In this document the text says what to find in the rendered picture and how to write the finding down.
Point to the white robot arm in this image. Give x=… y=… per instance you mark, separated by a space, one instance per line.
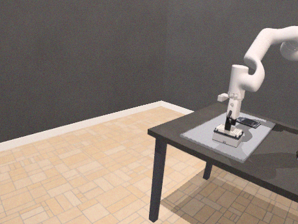
x=240 y=80

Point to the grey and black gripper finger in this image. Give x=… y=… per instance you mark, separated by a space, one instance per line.
x=228 y=121
x=234 y=122

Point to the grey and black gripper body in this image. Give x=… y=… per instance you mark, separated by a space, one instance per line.
x=235 y=108

